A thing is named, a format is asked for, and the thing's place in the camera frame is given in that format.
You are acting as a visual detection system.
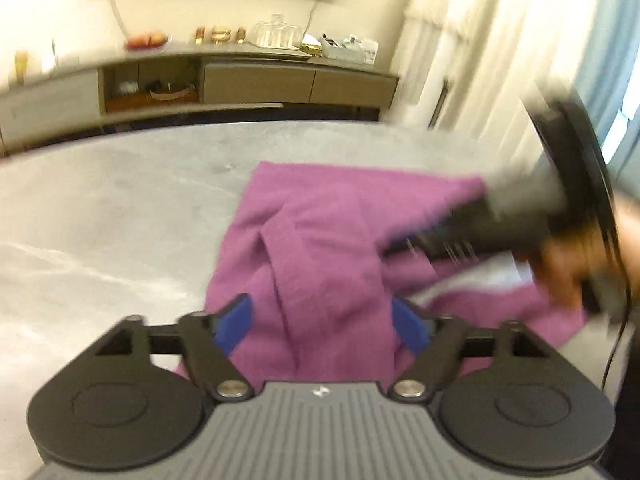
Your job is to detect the plate of red fruit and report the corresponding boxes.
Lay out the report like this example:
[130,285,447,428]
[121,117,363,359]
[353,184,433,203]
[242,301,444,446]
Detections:
[124,31,168,52]

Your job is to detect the golden ornaments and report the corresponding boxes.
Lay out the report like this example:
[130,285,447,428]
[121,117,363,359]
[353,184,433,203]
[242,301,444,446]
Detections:
[194,25,248,45]

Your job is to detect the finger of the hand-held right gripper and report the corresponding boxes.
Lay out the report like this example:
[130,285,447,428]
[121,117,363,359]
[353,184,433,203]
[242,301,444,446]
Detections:
[381,195,552,265]

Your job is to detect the purple sweater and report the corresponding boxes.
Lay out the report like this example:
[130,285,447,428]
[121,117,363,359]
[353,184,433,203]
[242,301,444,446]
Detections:
[174,161,588,393]

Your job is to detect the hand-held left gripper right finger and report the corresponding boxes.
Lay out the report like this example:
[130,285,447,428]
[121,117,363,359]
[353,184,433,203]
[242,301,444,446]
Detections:
[389,297,566,403]

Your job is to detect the white box of small things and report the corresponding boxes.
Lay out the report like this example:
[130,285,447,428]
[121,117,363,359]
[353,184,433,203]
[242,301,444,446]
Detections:
[320,34,379,65]

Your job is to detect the person's right hand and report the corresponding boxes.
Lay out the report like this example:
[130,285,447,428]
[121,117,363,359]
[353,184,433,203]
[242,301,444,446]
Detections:
[530,200,640,311]

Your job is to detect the white curtain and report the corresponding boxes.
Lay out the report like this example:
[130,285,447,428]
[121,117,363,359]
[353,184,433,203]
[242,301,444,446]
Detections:
[385,0,603,161]

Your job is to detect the blue curtain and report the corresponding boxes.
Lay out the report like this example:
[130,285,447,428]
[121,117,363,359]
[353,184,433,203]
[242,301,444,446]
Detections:
[575,0,640,163]

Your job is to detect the clear glass containers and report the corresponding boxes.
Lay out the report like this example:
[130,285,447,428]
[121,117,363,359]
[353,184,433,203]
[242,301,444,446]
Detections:
[250,14,304,50]

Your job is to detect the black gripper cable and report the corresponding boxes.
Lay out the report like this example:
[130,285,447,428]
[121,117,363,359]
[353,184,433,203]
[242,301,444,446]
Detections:
[599,260,633,392]

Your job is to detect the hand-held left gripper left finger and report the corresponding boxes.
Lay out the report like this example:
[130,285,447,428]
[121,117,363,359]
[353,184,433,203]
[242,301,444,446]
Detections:
[75,292,253,403]

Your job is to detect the long grey sideboard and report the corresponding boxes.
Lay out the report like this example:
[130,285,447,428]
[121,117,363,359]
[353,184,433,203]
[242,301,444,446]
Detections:
[0,42,401,157]

